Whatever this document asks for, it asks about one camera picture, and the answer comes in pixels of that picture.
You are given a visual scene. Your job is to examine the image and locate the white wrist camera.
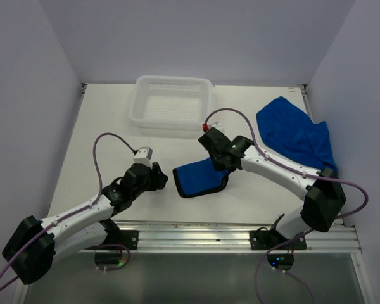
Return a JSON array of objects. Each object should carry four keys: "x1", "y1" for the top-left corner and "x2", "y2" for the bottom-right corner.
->
[
  {"x1": 133, "y1": 146, "x2": 153, "y2": 167},
  {"x1": 202, "y1": 122, "x2": 225, "y2": 134}
]

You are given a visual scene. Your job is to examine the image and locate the blue towel with black trim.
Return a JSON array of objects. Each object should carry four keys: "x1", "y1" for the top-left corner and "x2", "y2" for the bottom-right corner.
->
[{"x1": 172, "y1": 158, "x2": 230, "y2": 198}]

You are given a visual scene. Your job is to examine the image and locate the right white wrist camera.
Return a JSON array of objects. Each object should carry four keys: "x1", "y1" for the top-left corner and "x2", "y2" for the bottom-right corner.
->
[{"x1": 202, "y1": 122, "x2": 225, "y2": 134}]

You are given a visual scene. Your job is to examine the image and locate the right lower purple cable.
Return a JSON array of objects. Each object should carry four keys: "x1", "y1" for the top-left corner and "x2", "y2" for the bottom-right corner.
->
[{"x1": 253, "y1": 234, "x2": 316, "y2": 304}]

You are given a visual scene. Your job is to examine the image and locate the right black base bracket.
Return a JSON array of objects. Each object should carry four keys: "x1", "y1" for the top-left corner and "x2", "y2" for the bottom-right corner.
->
[{"x1": 249, "y1": 227, "x2": 307, "y2": 250}]

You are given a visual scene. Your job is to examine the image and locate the crumpled blue towel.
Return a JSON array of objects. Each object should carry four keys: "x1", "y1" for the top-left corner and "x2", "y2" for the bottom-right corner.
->
[{"x1": 256, "y1": 96, "x2": 338, "y2": 172}]

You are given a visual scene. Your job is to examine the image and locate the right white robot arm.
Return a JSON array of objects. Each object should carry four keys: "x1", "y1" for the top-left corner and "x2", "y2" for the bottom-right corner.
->
[{"x1": 198, "y1": 127, "x2": 346, "y2": 249}]

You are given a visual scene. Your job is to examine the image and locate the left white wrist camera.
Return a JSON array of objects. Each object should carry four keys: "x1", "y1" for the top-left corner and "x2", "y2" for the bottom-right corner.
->
[{"x1": 133, "y1": 146, "x2": 153, "y2": 167}]

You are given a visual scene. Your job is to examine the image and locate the white plastic mesh basket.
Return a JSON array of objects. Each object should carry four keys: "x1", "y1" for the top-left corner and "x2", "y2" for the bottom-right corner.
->
[{"x1": 129, "y1": 75, "x2": 213, "y2": 139}]

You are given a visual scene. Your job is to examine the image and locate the black base bracket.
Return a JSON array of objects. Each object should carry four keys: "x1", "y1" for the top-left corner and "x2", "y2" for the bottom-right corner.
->
[
  {"x1": 116, "y1": 230, "x2": 139, "y2": 250},
  {"x1": 249, "y1": 227, "x2": 307, "y2": 250}
]

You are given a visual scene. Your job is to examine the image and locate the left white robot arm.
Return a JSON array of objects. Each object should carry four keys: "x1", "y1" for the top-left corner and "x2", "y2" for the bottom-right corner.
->
[{"x1": 2, "y1": 162, "x2": 168, "y2": 285}]

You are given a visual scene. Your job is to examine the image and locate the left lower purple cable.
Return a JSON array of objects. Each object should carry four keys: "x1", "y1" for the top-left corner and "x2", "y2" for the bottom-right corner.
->
[{"x1": 93, "y1": 243, "x2": 131, "y2": 272}]

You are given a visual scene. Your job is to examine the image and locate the left black base bracket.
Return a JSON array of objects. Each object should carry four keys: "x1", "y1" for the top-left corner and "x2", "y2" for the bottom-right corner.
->
[{"x1": 116, "y1": 230, "x2": 139, "y2": 250}]

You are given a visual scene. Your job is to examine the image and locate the aluminium mounting rail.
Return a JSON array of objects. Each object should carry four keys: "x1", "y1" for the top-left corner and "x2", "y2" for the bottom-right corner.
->
[{"x1": 117, "y1": 220, "x2": 362, "y2": 253}]

